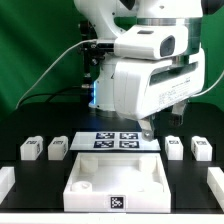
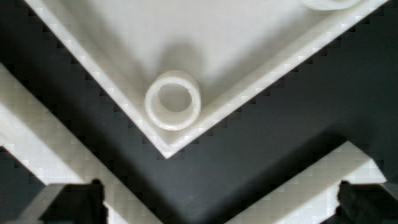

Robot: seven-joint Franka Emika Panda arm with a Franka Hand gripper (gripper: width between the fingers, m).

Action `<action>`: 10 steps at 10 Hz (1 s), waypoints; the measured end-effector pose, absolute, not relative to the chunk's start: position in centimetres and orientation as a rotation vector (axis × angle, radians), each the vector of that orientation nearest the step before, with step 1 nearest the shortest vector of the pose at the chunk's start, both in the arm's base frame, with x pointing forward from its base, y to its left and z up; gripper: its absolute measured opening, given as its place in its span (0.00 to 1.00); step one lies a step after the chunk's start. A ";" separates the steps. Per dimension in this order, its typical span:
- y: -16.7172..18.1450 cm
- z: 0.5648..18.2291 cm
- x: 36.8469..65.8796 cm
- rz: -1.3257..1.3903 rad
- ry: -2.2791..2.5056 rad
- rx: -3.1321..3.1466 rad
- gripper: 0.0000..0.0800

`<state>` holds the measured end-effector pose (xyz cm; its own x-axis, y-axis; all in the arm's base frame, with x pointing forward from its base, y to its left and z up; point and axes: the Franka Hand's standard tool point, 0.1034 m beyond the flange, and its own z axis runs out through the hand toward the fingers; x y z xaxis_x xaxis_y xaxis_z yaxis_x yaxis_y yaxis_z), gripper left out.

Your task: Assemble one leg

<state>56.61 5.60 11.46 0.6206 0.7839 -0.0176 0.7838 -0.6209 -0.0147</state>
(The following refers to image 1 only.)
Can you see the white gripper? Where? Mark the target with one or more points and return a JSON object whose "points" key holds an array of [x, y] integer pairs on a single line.
{"points": [[142, 88]]}

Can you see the white square tabletop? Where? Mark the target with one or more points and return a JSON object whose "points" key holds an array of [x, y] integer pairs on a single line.
{"points": [[117, 182]]}

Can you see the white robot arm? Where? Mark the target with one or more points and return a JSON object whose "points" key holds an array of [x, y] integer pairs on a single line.
{"points": [[112, 18]]}

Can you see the white sheet with AprilTags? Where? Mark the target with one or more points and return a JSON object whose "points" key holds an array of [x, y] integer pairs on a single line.
{"points": [[131, 141]]}

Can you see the white right obstacle wall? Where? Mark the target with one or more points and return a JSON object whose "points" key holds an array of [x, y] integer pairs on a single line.
{"points": [[215, 180]]}

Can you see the white obstacle wall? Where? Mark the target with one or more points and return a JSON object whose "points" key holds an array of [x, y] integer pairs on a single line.
{"points": [[215, 180], [7, 180]]}

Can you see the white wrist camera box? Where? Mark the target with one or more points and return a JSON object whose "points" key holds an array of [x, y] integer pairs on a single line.
{"points": [[152, 42]]}

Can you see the white left obstacle wall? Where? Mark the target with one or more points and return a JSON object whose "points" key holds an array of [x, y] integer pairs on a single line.
{"points": [[7, 180]]}

